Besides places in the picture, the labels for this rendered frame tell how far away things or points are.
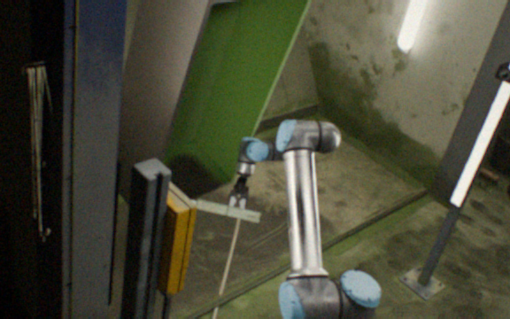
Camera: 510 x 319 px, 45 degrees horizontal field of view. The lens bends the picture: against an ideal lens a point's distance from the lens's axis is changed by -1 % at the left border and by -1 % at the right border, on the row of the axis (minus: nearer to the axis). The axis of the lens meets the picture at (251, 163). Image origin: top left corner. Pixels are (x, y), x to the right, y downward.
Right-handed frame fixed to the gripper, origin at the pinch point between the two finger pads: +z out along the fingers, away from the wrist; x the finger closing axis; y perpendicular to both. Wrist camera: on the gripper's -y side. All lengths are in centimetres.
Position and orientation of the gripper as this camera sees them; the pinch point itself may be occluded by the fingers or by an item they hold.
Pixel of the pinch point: (235, 213)
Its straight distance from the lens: 298.9
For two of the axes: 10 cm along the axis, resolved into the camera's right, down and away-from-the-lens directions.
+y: 0.8, 0.0, 10.0
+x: -9.8, -2.0, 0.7
